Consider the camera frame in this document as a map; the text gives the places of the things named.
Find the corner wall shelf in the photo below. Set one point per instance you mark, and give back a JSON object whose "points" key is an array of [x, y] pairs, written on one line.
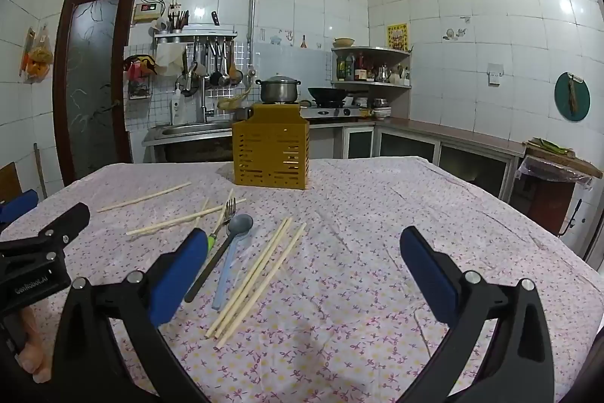
{"points": [[373, 50]]}

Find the red yellow bag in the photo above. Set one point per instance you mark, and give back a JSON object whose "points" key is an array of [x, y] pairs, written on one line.
{"points": [[139, 67]]}

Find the yellow slotted utensil holder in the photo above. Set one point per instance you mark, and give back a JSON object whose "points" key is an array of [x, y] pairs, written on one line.
{"points": [[271, 145]]}

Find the metal wall utensil rack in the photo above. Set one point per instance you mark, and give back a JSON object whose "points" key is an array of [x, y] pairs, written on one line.
{"points": [[198, 34]]}

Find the clear plastic sheet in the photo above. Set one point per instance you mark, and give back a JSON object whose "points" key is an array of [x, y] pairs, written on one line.
{"points": [[552, 174]]}

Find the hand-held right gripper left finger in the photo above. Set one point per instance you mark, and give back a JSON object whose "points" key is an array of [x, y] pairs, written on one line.
{"points": [[181, 275]]}

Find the black ladle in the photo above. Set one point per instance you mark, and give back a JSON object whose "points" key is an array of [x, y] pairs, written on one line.
{"points": [[216, 77]]}

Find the metal faucet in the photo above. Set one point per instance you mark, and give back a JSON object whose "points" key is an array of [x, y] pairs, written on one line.
{"points": [[206, 101]]}

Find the red sauce bottle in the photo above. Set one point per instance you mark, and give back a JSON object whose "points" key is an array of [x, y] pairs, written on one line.
{"points": [[361, 67]]}

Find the steel pot with lid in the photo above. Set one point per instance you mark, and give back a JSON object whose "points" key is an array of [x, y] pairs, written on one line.
{"points": [[278, 91]]}

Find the black wok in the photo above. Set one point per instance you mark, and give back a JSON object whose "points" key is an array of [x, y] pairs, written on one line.
{"points": [[330, 94]]}

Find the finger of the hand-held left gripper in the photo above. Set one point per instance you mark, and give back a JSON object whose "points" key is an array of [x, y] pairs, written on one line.
{"points": [[71, 218], [19, 202]]}

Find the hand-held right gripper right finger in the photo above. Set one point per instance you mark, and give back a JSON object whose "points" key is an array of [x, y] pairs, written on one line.
{"points": [[429, 275]]}

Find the stainless steel sink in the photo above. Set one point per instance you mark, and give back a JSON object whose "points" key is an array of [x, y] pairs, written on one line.
{"points": [[188, 130]]}

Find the orange plastic bag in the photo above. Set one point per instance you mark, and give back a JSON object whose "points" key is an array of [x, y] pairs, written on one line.
{"points": [[37, 56]]}

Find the wall electrical box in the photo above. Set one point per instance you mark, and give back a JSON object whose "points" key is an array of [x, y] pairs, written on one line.
{"points": [[146, 12]]}

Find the light blue plastic spoon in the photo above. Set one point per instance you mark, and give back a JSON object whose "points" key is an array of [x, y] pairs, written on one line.
{"points": [[224, 280]]}

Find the wooden chopping board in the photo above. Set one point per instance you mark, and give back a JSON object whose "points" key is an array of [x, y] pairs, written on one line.
{"points": [[561, 162]]}

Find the yellow wall poster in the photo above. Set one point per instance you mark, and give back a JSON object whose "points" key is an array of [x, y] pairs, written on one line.
{"points": [[397, 37]]}

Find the green round cutting board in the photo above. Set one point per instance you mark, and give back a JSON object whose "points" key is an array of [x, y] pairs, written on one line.
{"points": [[583, 96]]}

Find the white soap bottle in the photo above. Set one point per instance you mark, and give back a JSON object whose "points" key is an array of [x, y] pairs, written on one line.
{"points": [[175, 108]]}

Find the pink floral tablecloth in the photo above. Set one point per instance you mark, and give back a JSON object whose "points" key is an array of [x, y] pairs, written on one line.
{"points": [[354, 242]]}

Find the wooden spatula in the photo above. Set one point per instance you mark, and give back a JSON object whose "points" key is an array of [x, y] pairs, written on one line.
{"points": [[234, 70]]}

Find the person's left hand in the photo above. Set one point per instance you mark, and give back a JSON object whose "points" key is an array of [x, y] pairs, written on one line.
{"points": [[37, 358]]}

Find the kitchen counter cabinet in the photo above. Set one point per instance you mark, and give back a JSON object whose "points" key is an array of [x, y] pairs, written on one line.
{"points": [[448, 134]]}

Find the gas stove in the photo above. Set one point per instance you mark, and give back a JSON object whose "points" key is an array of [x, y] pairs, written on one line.
{"points": [[330, 112]]}

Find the beige bowl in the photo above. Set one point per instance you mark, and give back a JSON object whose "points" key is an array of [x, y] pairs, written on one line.
{"points": [[343, 42]]}

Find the brown frosted glass door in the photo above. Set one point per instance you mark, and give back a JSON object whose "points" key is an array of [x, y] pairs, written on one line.
{"points": [[89, 101]]}

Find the white plastic bag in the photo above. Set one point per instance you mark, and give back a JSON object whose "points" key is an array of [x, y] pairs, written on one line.
{"points": [[170, 58]]}

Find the green oil bottle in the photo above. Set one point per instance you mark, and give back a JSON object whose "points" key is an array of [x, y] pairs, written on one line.
{"points": [[341, 67]]}

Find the wooden chopstick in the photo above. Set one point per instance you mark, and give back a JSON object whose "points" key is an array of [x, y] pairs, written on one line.
{"points": [[262, 255], [271, 271], [257, 271], [141, 197], [179, 219], [230, 197], [203, 210]]}

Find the stack of bowls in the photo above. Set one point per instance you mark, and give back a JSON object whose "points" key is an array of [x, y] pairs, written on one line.
{"points": [[381, 110]]}

